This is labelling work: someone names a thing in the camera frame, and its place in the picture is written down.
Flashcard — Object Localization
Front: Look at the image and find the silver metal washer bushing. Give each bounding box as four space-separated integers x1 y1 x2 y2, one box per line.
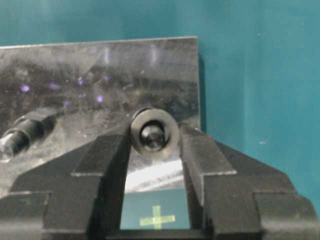
130 107 180 160

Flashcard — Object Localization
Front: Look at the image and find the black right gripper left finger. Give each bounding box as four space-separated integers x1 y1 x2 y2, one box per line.
0 133 131 240

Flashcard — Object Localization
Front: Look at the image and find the far threaded steel shaft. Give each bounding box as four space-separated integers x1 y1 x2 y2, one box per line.
0 107 61 163

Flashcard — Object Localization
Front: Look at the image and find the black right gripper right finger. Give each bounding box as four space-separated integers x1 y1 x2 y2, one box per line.
179 124 320 240

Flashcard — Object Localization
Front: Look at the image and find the grey metal base block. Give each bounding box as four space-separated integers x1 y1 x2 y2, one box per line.
0 36 203 196

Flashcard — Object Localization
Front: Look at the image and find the yellow-green tape cross marker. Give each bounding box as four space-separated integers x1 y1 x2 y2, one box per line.
139 205 176 230

